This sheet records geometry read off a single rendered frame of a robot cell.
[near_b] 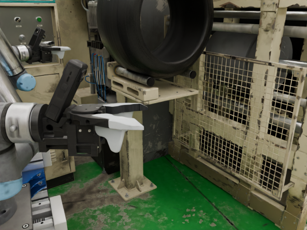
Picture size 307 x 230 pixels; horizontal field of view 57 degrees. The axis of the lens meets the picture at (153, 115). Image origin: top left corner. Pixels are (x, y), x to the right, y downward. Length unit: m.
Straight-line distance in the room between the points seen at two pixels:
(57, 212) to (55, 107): 0.47
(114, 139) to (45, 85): 1.51
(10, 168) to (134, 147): 1.40
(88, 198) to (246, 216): 1.05
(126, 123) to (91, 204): 1.62
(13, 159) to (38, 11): 1.42
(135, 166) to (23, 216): 1.25
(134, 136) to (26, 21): 0.97
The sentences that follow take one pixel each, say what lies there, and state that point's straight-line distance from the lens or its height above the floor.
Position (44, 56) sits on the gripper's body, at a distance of 1.50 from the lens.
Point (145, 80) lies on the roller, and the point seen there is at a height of 0.91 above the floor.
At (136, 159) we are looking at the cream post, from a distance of 1.99.
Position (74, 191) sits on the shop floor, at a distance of 2.18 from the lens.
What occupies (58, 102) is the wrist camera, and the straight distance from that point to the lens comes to 0.51.
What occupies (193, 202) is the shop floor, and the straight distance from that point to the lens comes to 2.02.
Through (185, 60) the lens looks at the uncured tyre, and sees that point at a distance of 1.49.
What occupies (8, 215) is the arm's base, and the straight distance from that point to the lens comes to 0.87.
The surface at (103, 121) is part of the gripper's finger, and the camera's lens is 0.45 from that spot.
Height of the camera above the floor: 1.24
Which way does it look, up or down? 21 degrees down
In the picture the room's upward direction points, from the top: straight up
